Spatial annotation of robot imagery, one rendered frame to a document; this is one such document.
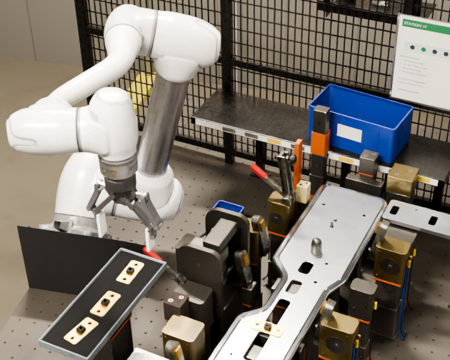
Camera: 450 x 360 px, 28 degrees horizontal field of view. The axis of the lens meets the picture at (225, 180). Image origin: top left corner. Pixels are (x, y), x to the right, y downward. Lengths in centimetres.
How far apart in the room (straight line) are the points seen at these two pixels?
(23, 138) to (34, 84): 351
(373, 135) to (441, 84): 28
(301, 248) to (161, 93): 60
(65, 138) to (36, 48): 376
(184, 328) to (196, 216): 100
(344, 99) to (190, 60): 75
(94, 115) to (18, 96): 345
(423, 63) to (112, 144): 127
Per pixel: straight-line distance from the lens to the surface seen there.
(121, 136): 199
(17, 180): 471
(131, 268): 231
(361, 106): 306
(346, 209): 276
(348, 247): 263
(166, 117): 265
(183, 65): 252
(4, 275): 415
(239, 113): 314
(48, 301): 295
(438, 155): 299
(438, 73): 295
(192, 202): 327
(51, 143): 201
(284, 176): 263
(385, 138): 288
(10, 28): 577
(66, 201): 285
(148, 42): 248
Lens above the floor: 270
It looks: 36 degrees down
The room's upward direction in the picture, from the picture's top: 1 degrees counter-clockwise
